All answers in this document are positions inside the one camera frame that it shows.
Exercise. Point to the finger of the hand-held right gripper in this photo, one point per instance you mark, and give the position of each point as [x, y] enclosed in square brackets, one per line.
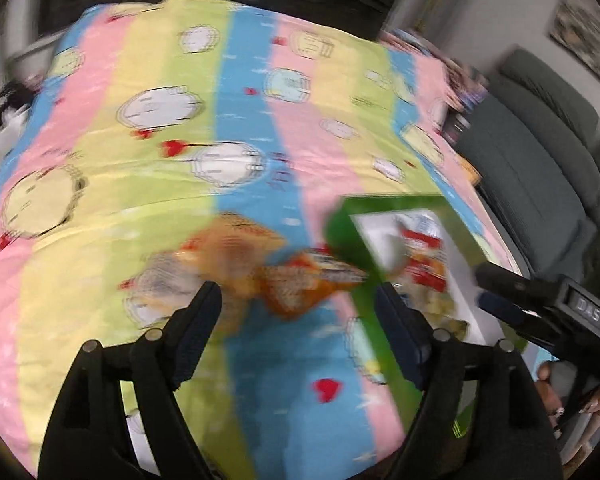
[510, 282]
[505, 310]

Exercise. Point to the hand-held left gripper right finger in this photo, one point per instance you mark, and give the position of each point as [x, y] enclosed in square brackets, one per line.
[401, 332]

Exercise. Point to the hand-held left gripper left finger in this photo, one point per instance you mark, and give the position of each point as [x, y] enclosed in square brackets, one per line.
[200, 332]

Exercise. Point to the red and white snack packet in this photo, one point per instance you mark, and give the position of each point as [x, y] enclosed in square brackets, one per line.
[422, 270]

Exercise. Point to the yellow snack bag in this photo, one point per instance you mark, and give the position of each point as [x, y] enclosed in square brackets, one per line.
[230, 245]

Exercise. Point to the green box with white inside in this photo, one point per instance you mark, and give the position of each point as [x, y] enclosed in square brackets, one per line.
[350, 240]

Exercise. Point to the orange chip bag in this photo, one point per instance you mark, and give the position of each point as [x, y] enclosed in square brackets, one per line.
[300, 290]

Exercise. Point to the person's right hand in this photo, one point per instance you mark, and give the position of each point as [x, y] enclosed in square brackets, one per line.
[562, 400]

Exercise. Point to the grey green sofa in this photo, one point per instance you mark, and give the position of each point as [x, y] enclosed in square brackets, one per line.
[530, 160]

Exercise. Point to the striped printed blanket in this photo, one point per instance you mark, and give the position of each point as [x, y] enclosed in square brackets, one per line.
[130, 210]

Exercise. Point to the framed wall picture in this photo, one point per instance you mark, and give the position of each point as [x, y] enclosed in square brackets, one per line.
[585, 30]

